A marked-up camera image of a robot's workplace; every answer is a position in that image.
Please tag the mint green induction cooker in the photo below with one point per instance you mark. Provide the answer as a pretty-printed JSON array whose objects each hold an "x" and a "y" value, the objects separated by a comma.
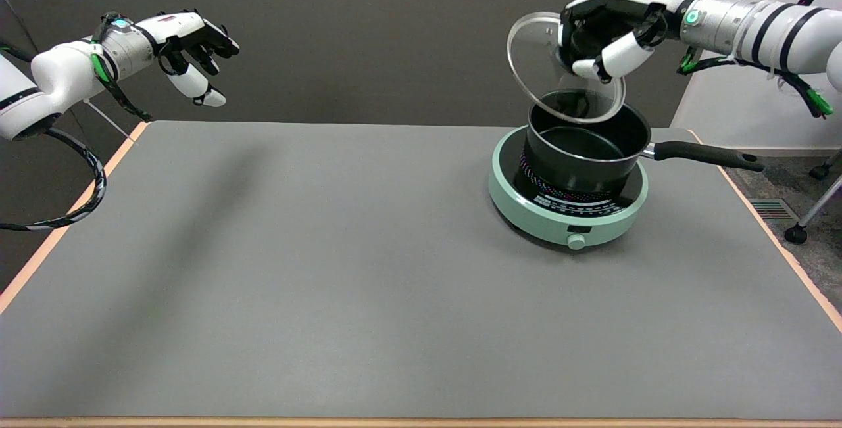
[{"x": 526, "y": 208}]

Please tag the metal chair leg with caster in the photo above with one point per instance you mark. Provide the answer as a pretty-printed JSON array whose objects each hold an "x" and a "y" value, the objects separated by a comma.
[{"x": 819, "y": 208}]

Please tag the glass pot lid black knob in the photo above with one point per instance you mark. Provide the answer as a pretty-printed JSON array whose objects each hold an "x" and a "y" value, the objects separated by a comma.
[{"x": 536, "y": 66}]

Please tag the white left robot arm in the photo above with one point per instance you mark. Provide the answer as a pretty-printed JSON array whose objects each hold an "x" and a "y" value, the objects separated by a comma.
[{"x": 62, "y": 76}]

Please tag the floor vent grille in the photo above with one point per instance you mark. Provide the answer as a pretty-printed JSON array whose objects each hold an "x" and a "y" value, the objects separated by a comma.
[{"x": 773, "y": 209}]

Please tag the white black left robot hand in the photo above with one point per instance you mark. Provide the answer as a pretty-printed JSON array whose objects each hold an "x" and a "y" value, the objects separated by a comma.
[{"x": 184, "y": 27}]

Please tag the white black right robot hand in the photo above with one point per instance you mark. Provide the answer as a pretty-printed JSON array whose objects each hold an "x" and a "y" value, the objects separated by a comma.
[{"x": 618, "y": 53}]

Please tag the black chair caster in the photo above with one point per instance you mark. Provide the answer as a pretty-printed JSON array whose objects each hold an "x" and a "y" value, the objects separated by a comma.
[{"x": 819, "y": 170}]

